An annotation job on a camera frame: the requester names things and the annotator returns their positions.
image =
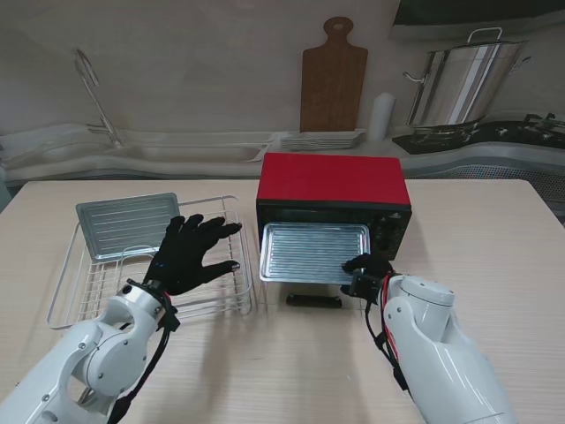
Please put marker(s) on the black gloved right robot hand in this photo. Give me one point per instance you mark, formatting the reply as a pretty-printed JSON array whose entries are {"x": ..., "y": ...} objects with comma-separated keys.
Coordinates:
[{"x": 373, "y": 265}]

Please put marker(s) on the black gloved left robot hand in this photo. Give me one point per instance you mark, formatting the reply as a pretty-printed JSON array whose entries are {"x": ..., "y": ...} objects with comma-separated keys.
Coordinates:
[{"x": 185, "y": 260}]

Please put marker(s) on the ribbed metal baking tray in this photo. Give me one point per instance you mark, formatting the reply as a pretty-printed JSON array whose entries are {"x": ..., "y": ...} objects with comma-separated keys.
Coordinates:
[
  {"x": 123, "y": 225},
  {"x": 309, "y": 252}
]

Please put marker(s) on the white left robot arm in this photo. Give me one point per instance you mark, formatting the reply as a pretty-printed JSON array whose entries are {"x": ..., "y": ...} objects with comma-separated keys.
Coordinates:
[{"x": 101, "y": 349}]

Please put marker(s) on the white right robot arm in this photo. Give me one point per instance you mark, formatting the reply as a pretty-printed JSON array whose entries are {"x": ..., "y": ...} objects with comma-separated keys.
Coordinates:
[{"x": 432, "y": 335}]

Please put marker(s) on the black oven knob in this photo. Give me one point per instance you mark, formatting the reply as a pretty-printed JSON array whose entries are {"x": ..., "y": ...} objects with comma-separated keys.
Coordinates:
[
  {"x": 391, "y": 227},
  {"x": 389, "y": 246}
]

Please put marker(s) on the red black toaster oven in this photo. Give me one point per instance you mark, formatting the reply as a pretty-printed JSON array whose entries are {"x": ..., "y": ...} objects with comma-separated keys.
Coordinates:
[{"x": 331, "y": 181}]

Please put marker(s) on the steel kitchen sink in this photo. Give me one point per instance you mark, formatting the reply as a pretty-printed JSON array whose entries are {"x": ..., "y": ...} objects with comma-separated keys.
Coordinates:
[{"x": 176, "y": 153}]

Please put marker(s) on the stack of white plates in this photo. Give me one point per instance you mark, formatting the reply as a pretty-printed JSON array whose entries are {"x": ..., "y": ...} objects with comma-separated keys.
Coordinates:
[{"x": 322, "y": 140}]

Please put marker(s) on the white paper towel roll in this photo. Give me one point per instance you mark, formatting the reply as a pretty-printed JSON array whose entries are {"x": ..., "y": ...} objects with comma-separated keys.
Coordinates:
[{"x": 381, "y": 117}]

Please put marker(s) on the chrome kitchen faucet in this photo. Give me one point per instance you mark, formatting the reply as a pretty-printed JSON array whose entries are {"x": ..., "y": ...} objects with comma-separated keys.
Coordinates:
[{"x": 107, "y": 123}]

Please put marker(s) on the brown wooden cutting board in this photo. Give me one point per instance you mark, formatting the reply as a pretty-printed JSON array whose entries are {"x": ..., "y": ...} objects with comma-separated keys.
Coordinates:
[{"x": 333, "y": 88}]

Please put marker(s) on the black gas stove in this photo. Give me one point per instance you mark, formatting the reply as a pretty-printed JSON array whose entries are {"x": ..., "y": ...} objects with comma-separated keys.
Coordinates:
[{"x": 507, "y": 132}]

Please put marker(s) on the tall steel stock pot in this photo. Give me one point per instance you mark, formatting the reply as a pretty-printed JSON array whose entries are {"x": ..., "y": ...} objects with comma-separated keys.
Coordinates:
[{"x": 463, "y": 84}]

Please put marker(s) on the dark range hood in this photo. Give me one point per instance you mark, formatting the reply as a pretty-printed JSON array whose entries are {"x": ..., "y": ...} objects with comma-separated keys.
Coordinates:
[{"x": 485, "y": 13}]

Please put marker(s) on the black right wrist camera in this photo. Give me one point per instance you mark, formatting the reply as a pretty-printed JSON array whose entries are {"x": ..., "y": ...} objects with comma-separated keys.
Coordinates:
[{"x": 364, "y": 285}]

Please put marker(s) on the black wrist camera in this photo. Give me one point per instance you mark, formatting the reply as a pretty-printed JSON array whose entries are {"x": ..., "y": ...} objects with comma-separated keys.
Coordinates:
[
  {"x": 364, "y": 285},
  {"x": 171, "y": 318}
]

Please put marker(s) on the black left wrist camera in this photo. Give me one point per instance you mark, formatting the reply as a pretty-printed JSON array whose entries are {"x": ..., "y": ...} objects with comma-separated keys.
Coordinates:
[{"x": 171, "y": 318}]

